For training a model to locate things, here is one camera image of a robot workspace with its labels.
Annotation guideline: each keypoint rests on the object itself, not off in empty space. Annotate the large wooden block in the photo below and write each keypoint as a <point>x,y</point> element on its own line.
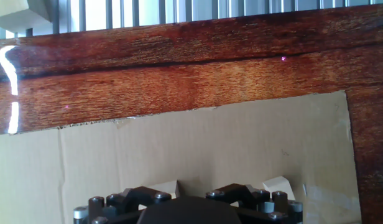
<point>169,188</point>

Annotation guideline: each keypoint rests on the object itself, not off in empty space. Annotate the brown cardboard sheet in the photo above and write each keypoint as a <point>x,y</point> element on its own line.
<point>179,149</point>

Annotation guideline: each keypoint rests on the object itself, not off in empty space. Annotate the small wooden block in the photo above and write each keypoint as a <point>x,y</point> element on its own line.
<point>277,185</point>

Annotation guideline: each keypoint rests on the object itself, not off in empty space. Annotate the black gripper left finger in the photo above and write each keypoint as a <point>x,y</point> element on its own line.
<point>129,199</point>

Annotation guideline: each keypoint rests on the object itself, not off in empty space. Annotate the dark wooden board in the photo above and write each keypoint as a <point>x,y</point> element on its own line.
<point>179,77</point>

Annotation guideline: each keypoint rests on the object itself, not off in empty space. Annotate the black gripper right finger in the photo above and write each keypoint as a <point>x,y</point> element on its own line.
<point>260,202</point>

